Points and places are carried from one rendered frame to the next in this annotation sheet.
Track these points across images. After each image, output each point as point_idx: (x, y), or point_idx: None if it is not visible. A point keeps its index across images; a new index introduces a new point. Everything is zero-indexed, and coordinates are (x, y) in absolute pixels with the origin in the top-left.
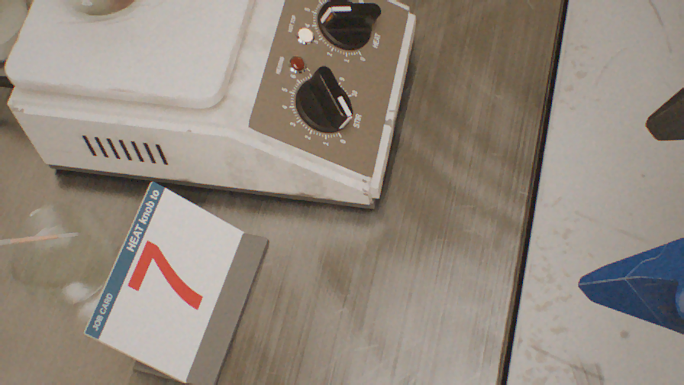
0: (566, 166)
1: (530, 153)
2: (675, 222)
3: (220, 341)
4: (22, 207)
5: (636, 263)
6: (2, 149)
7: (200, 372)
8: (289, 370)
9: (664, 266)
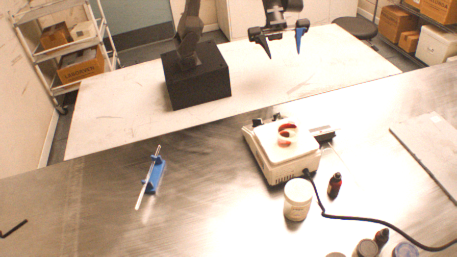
0: (256, 106)
1: (256, 110)
2: (257, 93)
3: (322, 127)
4: (328, 171)
5: (299, 40)
6: (320, 184)
7: (328, 126)
8: (317, 119)
9: (300, 33)
